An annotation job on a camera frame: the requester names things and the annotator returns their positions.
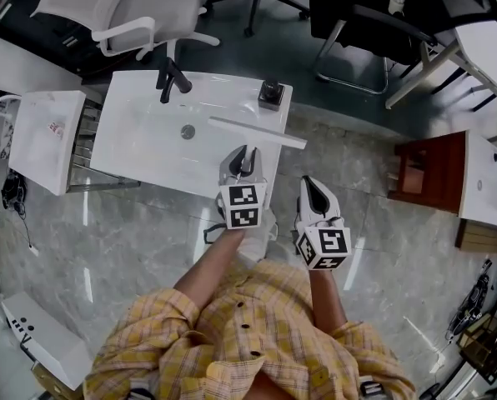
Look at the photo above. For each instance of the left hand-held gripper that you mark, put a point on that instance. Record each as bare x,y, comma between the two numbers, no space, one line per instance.
243,206

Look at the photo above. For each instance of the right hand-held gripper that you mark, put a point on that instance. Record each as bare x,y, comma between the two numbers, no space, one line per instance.
324,243

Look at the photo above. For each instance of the white squeegee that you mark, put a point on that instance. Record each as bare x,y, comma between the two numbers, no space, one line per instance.
257,134

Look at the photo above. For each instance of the person's right forearm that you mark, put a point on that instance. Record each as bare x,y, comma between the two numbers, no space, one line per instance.
326,299

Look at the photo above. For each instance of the person's left forearm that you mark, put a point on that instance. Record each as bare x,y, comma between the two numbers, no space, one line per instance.
210,270

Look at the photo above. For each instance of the metal sink drain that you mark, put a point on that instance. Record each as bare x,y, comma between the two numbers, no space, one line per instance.
187,131

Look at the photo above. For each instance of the person's white shoe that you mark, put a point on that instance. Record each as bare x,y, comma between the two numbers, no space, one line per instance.
260,236

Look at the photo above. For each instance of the black soap dispenser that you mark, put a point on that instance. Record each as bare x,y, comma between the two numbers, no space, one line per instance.
270,95

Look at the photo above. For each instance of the large white sink basin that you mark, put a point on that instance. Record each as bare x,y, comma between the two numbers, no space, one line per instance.
148,144

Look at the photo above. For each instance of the black sink faucet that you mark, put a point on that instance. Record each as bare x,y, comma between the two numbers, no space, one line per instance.
169,85

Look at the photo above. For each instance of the red-brown wooden cabinet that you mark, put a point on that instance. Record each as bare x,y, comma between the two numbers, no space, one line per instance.
434,169

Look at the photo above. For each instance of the yellow plaid shirt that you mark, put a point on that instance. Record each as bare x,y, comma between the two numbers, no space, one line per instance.
252,331

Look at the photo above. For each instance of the metal sink rack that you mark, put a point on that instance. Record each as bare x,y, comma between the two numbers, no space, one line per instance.
86,158

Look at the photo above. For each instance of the white countertop basin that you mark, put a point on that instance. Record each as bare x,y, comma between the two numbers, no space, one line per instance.
484,190

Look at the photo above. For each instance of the wooden crate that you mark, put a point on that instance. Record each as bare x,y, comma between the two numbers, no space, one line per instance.
482,238

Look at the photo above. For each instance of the white office chair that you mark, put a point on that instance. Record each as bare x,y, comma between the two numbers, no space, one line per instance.
132,11

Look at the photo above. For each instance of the red label sticker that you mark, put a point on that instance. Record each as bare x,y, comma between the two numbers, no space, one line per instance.
56,129

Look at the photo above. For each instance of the white bottle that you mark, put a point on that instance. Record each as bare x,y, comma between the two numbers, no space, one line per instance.
396,1

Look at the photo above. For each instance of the gold-framed glass box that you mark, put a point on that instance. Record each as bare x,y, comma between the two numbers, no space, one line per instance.
486,348

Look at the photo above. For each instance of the white desk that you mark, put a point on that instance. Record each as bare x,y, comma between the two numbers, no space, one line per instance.
482,44

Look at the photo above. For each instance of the white table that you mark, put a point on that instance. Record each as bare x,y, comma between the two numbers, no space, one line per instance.
19,65

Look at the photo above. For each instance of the white panel with black holes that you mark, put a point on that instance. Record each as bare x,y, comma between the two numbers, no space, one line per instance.
48,344

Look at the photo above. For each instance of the black chair with chrome frame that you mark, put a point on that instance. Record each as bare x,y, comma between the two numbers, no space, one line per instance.
357,23

